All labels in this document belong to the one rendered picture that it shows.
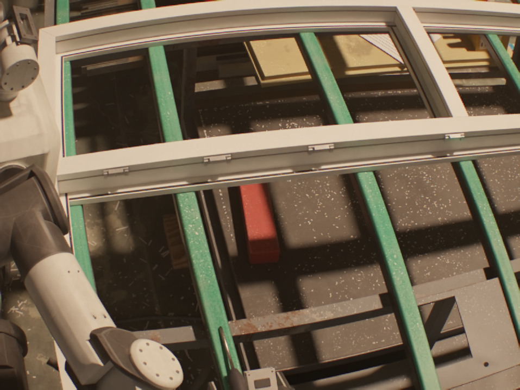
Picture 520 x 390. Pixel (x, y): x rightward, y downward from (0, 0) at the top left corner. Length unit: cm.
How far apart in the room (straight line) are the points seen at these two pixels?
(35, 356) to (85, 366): 146
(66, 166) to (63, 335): 65
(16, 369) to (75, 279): 120
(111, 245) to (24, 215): 158
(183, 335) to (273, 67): 91
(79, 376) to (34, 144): 36
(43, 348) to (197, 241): 100
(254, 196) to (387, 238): 43
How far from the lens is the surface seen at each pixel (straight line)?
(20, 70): 126
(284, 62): 235
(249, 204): 205
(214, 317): 161
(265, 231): 201
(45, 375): 253
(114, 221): 282
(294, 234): 206
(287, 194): 213
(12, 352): 236
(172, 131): 186
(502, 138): 194
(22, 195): 121
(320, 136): 178
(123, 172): 171
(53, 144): 133
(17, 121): 131
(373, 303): 170
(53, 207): 120
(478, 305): 171
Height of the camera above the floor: 223
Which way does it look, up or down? 51 degrees down
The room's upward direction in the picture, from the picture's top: 5 degrees clockwise
